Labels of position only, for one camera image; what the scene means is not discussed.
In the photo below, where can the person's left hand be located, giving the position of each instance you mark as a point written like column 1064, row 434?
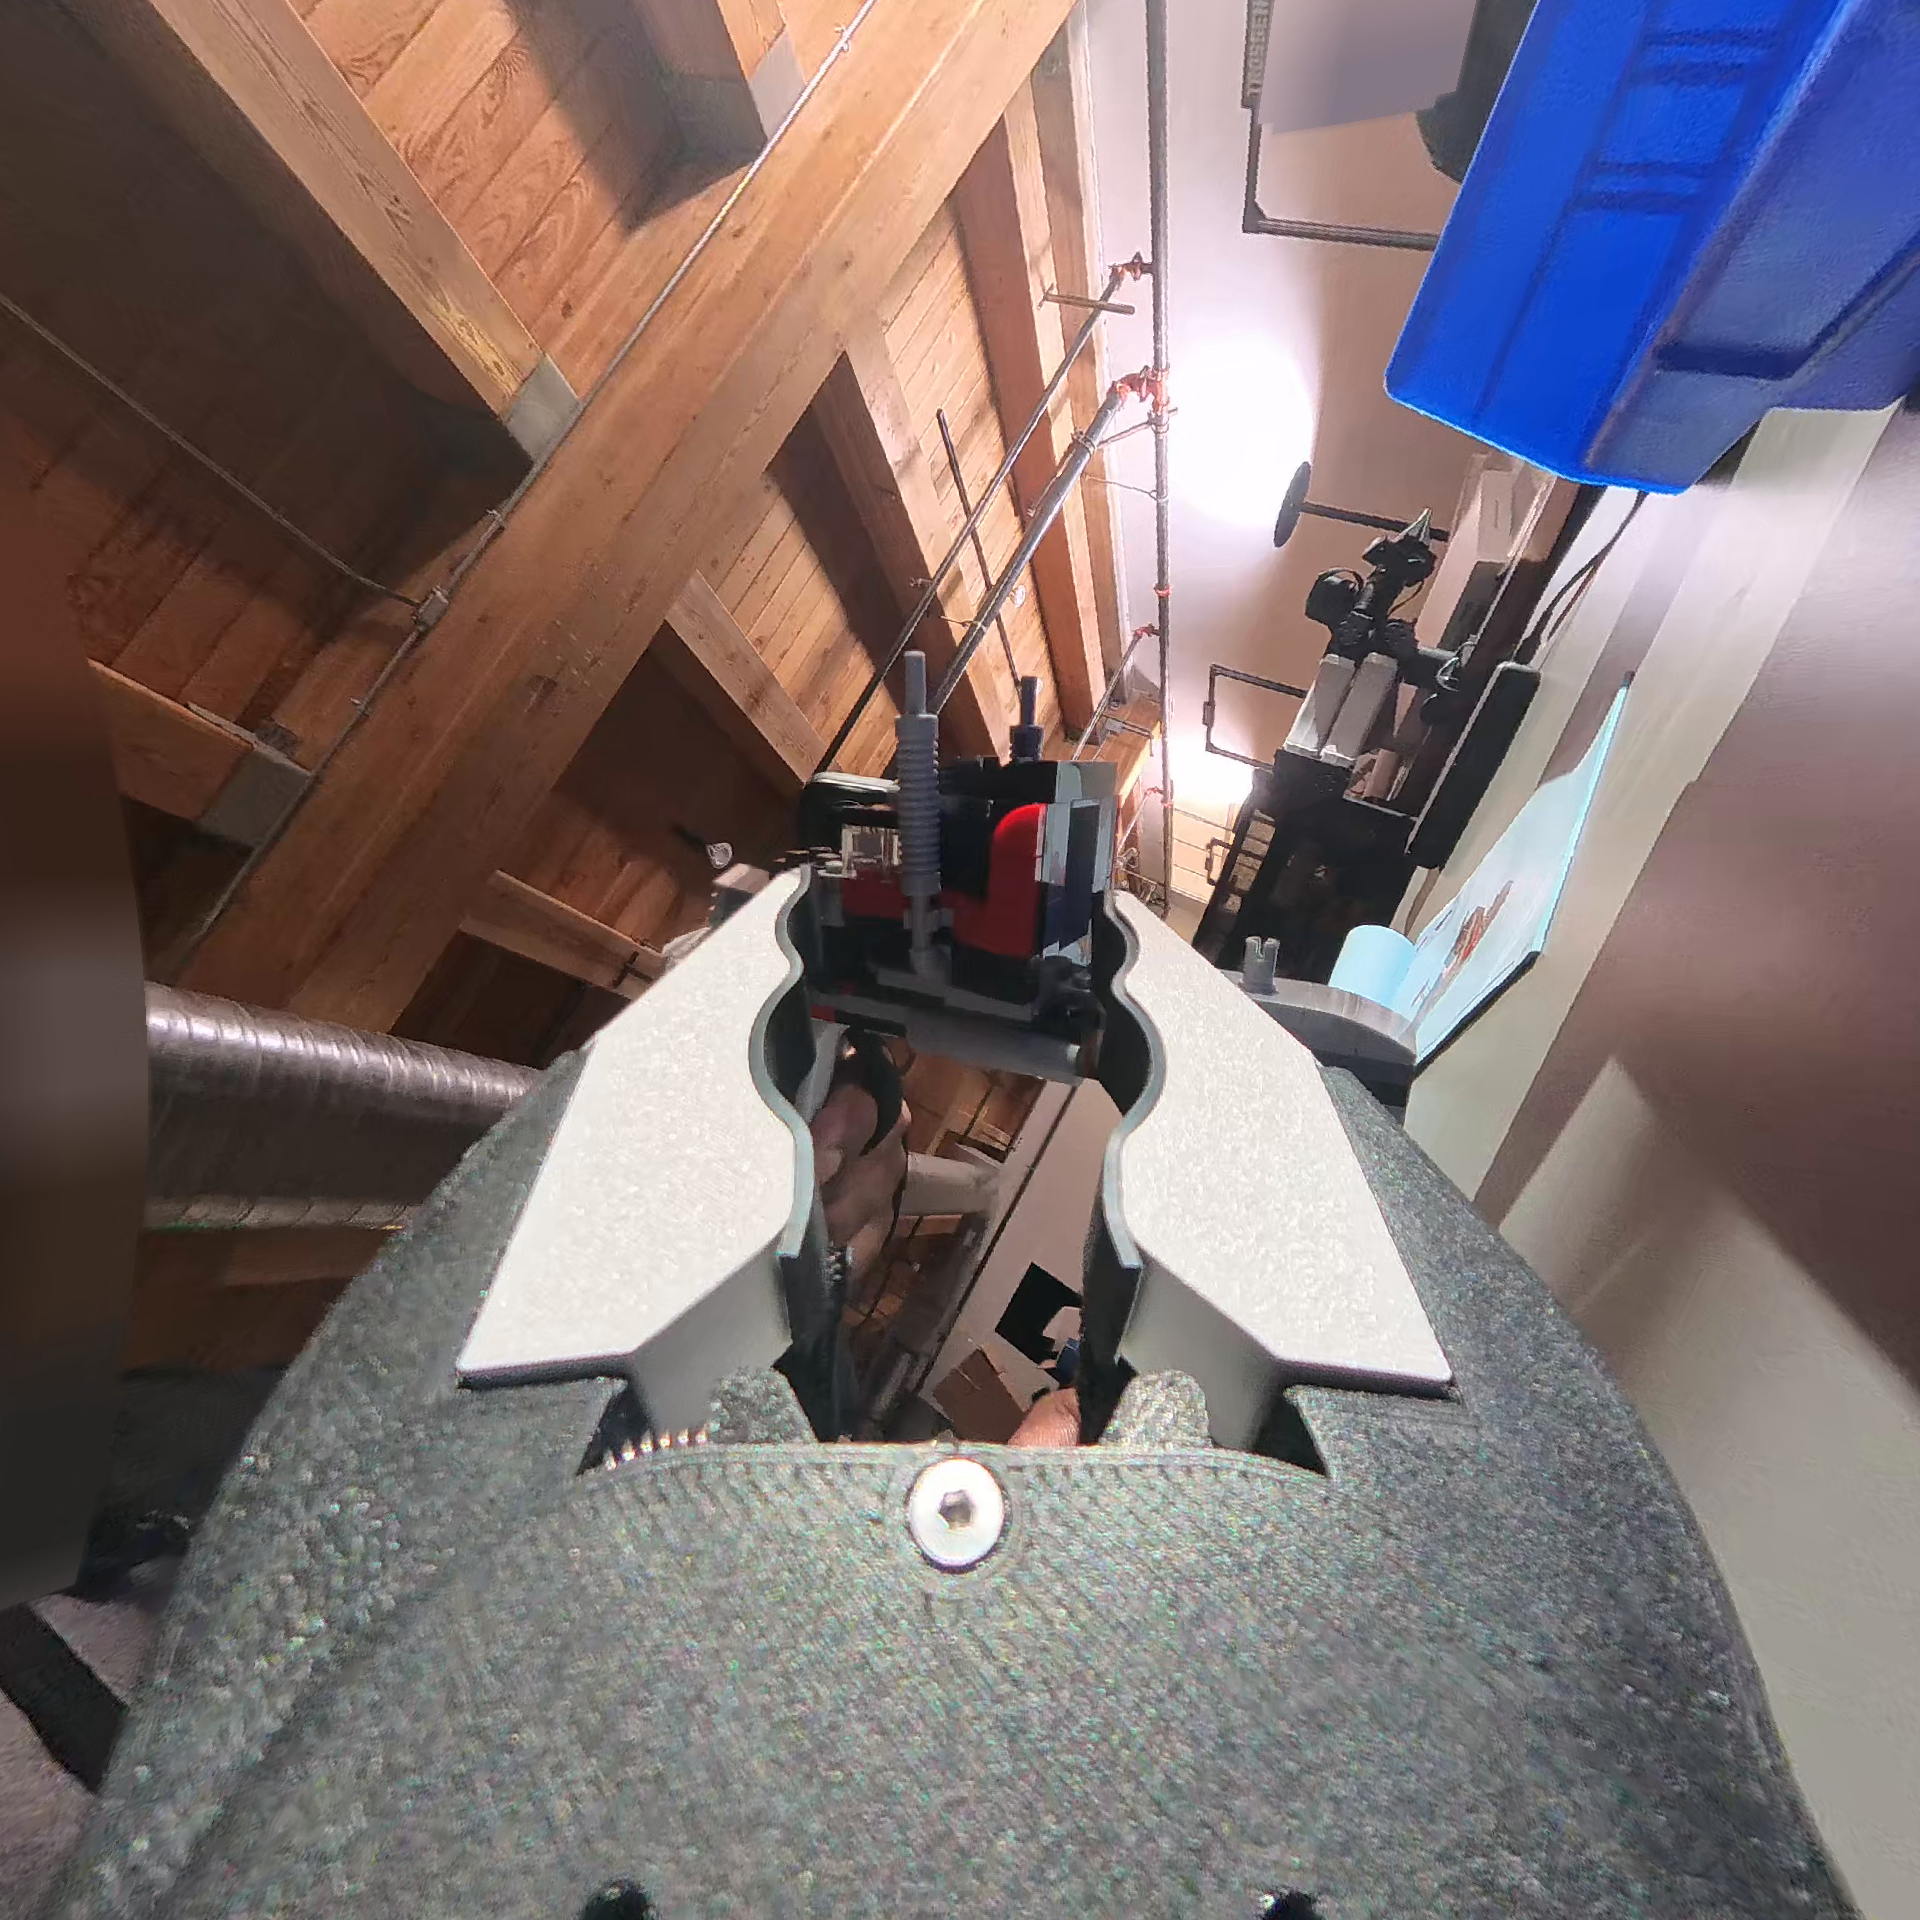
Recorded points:
column 862, row 1185

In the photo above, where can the person's right hand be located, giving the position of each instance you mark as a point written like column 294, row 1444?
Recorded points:
column 1050, row 1417

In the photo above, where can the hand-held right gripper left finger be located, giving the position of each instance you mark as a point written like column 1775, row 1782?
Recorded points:
column 630, row 1185

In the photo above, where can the metal ceiling pipe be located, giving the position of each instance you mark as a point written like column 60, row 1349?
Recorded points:
column 1037, row 524
column 974, row 511

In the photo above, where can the white cardboard box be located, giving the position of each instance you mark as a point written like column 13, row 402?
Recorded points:
column 1335, row 705
column 1372, row 705

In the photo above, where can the blue plastic bin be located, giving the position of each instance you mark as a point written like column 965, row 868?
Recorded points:
column 1680, row 225

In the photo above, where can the silver flexible duct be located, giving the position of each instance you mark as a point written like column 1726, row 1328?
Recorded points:
column 330, row 1095

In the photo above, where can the black power bank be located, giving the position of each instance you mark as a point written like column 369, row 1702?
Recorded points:
column 1478, row 764

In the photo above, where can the black floor lamp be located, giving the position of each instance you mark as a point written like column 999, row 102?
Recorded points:
column 1289, row 503

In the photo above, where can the blue instruction booklet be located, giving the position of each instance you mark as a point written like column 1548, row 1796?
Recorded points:
column 1516, row 869

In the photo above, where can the black frame stand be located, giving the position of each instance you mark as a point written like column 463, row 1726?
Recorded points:
column 1260, row 181

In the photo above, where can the large cardboard box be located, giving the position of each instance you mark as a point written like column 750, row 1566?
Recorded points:
column 974, row 1394

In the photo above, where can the grey desk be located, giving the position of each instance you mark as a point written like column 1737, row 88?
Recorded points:
column 1725, row 1201

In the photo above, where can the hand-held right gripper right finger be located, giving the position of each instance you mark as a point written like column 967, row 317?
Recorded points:
column 1277, row 1201

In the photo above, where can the black red toy truck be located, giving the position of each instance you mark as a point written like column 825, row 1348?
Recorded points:
column 1004, row 869

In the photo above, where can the black storage rack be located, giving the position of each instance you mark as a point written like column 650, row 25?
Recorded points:
column 1320, row 855

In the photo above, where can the black monitor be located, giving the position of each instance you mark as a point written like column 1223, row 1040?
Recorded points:
column 1037, row 1305

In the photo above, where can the black camera rig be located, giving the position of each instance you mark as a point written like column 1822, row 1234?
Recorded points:
column 1382, row 599

